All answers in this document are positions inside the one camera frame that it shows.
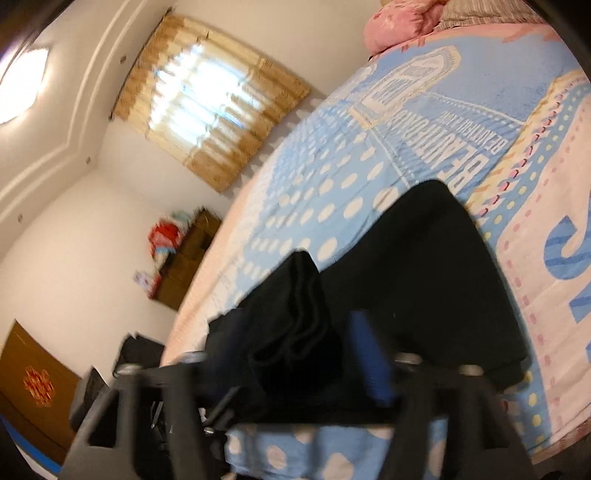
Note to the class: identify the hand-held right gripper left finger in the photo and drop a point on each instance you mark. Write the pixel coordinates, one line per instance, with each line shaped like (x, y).
(171, 383)

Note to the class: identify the white greeting card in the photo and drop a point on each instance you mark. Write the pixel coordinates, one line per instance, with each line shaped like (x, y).
(143, 279)

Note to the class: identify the striped pillow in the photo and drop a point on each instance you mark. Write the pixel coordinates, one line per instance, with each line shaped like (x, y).
(480, 14)

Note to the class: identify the black chair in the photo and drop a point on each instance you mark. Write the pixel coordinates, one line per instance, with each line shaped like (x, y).
(141, 353)

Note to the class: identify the brown wooden dresser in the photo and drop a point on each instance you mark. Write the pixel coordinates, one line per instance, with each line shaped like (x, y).
(189, 263)

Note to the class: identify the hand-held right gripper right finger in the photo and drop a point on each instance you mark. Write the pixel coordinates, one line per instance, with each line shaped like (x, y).
(371, 355)

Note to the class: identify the brown wooden door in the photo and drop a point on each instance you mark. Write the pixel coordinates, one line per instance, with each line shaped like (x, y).
(37, 383)

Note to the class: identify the beige patterned curtain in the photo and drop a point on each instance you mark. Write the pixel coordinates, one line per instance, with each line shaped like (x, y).
(207, 97)

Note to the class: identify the blue pink printed bedsheet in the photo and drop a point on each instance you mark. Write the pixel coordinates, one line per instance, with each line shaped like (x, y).
(415, 115)

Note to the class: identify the round ceiling light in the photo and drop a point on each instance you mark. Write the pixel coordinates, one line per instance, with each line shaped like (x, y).
(18, 85)

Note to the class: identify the black pants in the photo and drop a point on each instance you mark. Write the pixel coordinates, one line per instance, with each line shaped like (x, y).
(415, 277)

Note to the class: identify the pink floral pillow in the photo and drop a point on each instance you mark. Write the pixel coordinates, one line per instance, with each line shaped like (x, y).
(397, 23)

